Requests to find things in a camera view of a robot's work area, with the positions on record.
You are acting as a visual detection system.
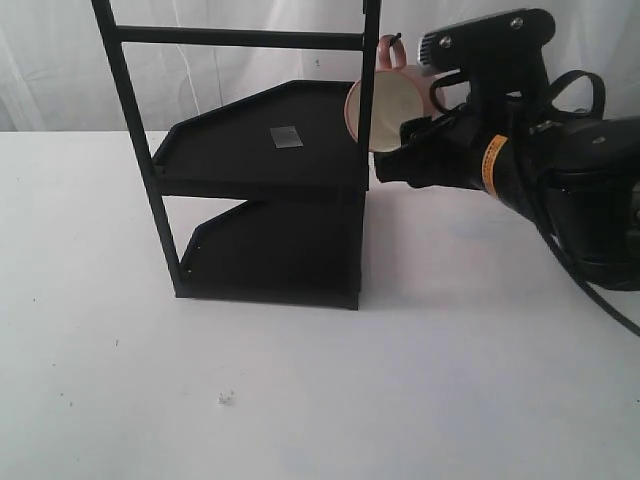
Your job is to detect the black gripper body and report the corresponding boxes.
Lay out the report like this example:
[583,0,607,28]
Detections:
[408,101,549,220]

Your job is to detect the pink ceramic mug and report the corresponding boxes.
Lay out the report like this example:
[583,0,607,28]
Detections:
[368,34,446,153]

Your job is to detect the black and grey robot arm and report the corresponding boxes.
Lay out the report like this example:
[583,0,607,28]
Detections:
[374,106,639,291]

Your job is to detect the black metal hook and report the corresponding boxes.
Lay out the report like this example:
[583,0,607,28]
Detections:
[389,32,402,47]

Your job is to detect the black metal two-tier rack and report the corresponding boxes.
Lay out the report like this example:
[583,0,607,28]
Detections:
[93,1,381,310]

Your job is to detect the grey sticker on shelf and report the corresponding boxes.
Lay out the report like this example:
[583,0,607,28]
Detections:
[270,126,303,149]

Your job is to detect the small white debris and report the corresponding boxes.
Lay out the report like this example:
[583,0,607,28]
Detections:
[217,391,235,406]

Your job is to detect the white backdrop curtain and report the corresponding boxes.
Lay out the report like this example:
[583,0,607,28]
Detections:
[1,1,639,131]

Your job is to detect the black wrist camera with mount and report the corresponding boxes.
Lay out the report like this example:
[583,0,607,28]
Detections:
[417,8,556,107]

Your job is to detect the black cable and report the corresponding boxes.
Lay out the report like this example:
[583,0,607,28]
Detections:
[428,69,640,337]

